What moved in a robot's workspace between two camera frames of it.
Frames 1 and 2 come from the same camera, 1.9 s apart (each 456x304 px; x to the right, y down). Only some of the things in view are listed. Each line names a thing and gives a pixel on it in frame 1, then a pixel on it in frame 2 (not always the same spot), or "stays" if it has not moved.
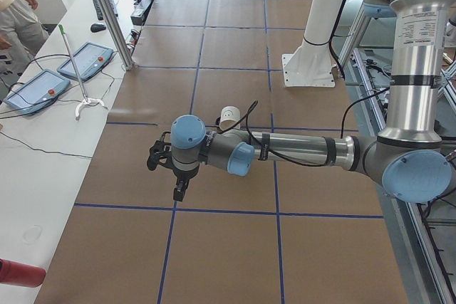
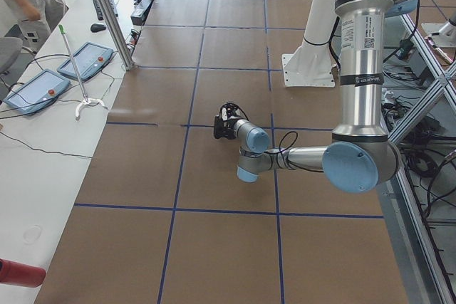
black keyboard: [97, 8] stays
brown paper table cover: [269, 232] stays
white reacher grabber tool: [86, 101] stays
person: [21, 33] to [40, 6]
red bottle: [22, 274] stays
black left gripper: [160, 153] to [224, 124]
